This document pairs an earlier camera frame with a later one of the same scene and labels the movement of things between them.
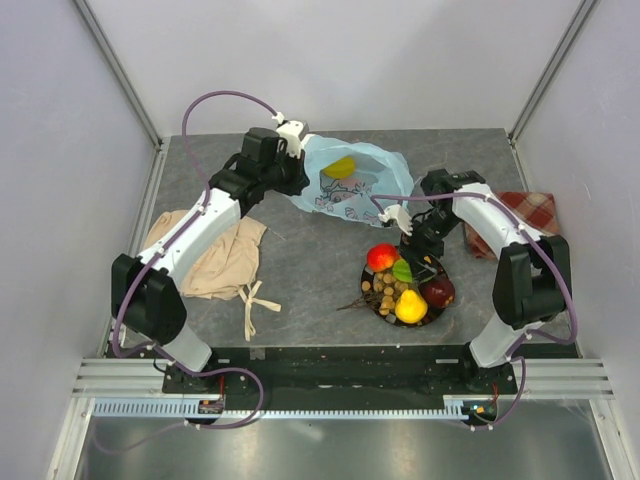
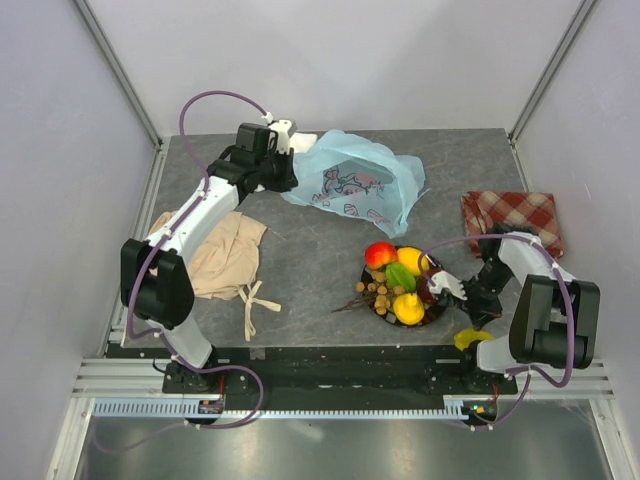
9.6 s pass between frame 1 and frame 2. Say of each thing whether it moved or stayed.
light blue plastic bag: moved
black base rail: stayed
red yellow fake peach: stayed
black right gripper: moved
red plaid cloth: stayed
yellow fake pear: stayed
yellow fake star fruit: moved
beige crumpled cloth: stayed
